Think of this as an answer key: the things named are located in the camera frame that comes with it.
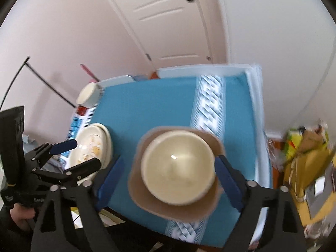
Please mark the cream duck pattern bowl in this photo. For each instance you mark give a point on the cream duck pattern bowl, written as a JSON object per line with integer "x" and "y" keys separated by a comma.
{"x": 178, "y": 167}

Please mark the white entrance door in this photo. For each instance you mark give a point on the white entrance door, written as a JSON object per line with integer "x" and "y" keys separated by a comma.
{"x": 175, "y": 32}

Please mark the yellow bags pile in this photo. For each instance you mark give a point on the yellow bags pile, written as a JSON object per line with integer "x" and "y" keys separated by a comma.
{"x": 304, "y": 162}

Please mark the black clothes rack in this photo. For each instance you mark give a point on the black clothes rack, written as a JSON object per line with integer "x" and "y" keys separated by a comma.
{"x": 27, "y": 80}

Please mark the white duck cartoon plate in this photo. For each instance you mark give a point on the white duck cartoon plate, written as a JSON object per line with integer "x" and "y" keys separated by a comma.
{"x": 93, "y": 141}

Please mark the white ceramic bowl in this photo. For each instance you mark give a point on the white ceramic bowl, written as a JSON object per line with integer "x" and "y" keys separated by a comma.
{"x": 89, "y": 95}

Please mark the beige square plastic bowl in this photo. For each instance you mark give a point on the beige square plastic bowl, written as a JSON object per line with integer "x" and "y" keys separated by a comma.
{"x": 141, "y": 196}

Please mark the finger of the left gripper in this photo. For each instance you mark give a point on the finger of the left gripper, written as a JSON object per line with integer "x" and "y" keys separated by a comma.
{"x": 59, "y": 148}
{"x": 78, "y": 172}

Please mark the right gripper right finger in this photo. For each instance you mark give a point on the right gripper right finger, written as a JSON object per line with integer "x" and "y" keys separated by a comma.
{"x": 283, "y": 230}

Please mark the teal patterned tablecloth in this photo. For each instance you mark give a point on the teal patterned tablecloth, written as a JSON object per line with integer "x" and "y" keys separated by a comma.
{"x": 168, "y": 132}

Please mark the pink handled mop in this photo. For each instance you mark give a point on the pink handled mop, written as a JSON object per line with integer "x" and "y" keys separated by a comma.
{"x": 93, "y": 77}

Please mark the person's left hand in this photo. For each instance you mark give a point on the person's left hand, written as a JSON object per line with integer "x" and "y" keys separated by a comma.
{"x": 21, "y": 214}

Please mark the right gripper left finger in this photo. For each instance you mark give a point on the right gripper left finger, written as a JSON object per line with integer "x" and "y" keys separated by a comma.
{"x": 69, "y": 220}

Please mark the white folding table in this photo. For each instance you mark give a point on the white folding table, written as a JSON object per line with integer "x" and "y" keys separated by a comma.
{"x": 210, "y": 70}

